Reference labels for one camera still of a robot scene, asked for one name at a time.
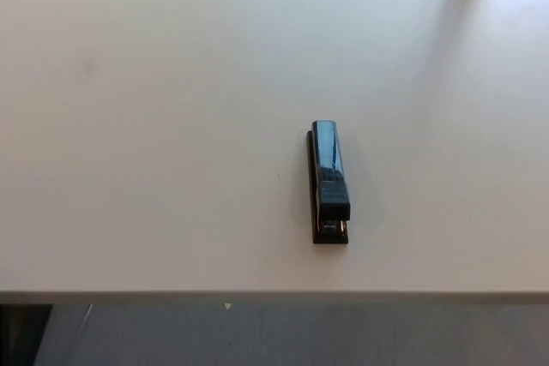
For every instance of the black desk stapler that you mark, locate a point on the black desk stapler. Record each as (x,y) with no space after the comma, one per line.
(329,156)

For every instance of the dark furniture under table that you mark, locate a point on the dark furniture under table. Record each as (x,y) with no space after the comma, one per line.
(23,336)

